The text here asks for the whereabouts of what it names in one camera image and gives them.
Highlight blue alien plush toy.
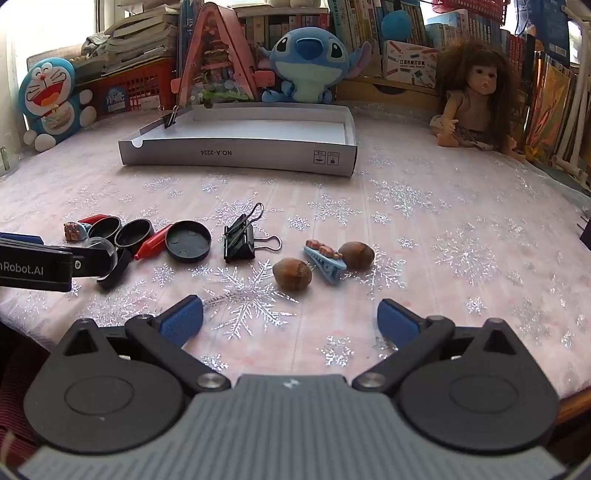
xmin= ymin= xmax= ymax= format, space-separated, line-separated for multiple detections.
xmin=256 ymin=26 xmax=373 ymax=104

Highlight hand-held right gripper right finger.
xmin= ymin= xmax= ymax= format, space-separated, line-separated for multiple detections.
xmin=352 ymin=299 xmax=532 ymax=393

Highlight pink triangular dollhouse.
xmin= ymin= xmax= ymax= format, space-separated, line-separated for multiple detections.
xmin=171 ymin=2 xmax=276 ymax=110

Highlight row of standing books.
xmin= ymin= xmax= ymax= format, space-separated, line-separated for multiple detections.
xmin=235 ymin=0 xmax=527 ymax=75

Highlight white cardboard box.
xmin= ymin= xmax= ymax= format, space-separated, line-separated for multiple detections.
xmin=117 ymin=102 xmax=358 ymax=177

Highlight red plastic crate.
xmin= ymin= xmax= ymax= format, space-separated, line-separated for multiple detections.
xmin=27 ymin=58 xmax=179 ymax=126

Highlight blue plush ball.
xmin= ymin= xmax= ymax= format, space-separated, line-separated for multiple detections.
xmin=381 ymin=10 xmax=413 ymax=42

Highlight long red pen cap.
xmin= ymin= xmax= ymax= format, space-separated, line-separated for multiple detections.
xmin=133 ymin=226 xmax=174 ymax=260

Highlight tall blue books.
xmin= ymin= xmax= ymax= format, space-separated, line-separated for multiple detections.
xmin=178 ymin=0 xmax=206 ymax=80

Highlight long-haired baby doll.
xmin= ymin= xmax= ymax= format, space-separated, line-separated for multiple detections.
xmin=429 ymin=39 xmax=528 ymax=163

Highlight black round container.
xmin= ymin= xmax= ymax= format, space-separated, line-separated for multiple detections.
xmin=97 ymin=249 xmax=134 ymax=291
xmin=115 ymin=219 xmax=154 ymax=250
xmin=88 ymin=218 xmax=122 ymax=241

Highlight gold foil books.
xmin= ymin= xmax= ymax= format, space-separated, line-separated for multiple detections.
xmin=524 ymin=46 xmax=579 ymax=168

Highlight clear round lid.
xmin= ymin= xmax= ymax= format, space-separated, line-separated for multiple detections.
xmin=88 ymin=237 xmax=119 ymax=280

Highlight stack of books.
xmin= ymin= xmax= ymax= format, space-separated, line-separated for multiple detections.
xmin=83 ymin=11 xmax=181 ymax=77

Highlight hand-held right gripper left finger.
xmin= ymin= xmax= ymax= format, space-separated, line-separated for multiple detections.
xmin=55 ymin=295 xmax=232 ymax=394

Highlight red plastic basket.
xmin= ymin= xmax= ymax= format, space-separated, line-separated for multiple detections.
xmin=431 ymin=0 xmax=511 ymax=22

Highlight large black binder clip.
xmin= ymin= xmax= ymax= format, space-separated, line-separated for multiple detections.
xmin=223 ymin=203 xmax=281 ymax=264

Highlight white colourful printed box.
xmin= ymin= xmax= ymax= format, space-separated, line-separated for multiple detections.
xmin=382 ymin=40 xmax=440 ymax=92

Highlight black round lid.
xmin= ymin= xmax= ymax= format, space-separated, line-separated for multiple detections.
xmin=165 ymin=220 xmax=212 ymax=263

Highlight pink snowflake tablecloth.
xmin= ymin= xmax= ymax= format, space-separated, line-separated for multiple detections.
xmin=0 ymin=99 xmax=591 ymax=416

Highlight wooden drawer unit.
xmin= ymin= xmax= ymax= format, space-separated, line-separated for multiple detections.
xmin=337 ymin=76 xmax=440 ymax=114

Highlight blue robot cat plush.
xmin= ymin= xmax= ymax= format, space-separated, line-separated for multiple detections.
xmin=18 ymin=58 xmax=95 ymax=152

